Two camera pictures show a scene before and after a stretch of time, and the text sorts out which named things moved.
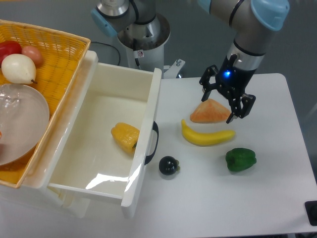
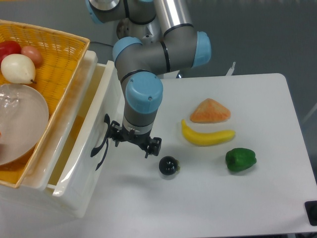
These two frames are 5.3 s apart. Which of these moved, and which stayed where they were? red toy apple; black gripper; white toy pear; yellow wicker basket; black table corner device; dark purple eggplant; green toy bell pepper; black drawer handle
Moved: black gripper; black drawer handle
Stayed: green toy bell pepper; yellow wicker basket; black table corner device; dark purple eggplant; red toy apple; white toy pear
